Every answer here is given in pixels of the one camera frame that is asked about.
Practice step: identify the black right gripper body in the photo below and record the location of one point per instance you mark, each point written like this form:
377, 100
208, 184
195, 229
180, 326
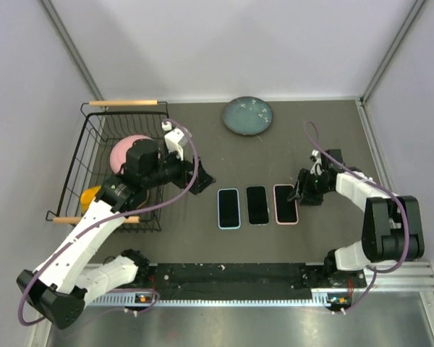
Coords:
312, 186

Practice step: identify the yellow cup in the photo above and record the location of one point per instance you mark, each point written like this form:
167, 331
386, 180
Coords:
87, 197

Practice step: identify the black phone dark screen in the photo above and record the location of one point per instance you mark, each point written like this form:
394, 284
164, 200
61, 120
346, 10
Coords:
228, 207

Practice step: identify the black wire basket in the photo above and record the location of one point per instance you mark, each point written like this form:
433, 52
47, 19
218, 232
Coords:
107, 129

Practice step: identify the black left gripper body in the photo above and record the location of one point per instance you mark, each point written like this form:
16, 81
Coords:
184, 176

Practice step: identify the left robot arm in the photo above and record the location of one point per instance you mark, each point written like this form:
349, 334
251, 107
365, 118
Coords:
59, 288

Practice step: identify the teal ceramic floral plate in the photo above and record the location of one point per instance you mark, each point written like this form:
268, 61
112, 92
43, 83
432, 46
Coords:
247, 116

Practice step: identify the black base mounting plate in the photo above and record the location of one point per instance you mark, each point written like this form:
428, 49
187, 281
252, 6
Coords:
298, 275

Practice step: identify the teal phone dark screen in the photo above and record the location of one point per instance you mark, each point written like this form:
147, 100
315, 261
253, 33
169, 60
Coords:
257, 205

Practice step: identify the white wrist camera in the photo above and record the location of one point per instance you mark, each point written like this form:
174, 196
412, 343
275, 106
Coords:
175, 139
316, 159

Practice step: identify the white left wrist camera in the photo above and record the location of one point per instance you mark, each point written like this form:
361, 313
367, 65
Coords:
175, 139

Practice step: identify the pink phone case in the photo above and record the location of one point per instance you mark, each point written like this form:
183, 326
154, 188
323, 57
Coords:
285, 206

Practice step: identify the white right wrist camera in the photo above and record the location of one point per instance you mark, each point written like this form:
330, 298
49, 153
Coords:
316, 159

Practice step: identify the pink round plate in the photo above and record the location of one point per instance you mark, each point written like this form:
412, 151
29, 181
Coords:
118, 154

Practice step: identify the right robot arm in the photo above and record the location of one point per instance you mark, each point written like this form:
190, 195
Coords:
392, 226

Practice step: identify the light blue phone case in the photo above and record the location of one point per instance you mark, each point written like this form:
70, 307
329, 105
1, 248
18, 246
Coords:
229, 209

